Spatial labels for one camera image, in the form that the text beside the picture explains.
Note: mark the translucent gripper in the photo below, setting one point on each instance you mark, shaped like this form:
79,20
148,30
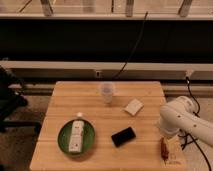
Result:
173,145

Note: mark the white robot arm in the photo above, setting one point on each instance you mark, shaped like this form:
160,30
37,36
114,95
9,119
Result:
177,115

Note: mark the black smartphone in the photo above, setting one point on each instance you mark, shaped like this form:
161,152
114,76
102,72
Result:
123,136

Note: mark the white sponge block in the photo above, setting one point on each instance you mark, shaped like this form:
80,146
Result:
133,107

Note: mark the translucent plastic cup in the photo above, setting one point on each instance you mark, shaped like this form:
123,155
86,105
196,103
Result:
107,90

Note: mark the white plastic bottle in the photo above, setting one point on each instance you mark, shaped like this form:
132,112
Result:
76,136

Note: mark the green plate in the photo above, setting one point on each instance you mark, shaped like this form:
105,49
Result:
63,138

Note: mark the black office chair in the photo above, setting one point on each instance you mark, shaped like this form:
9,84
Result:
9,101

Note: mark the white wall outlet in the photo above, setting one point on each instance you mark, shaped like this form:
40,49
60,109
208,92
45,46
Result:
98,74

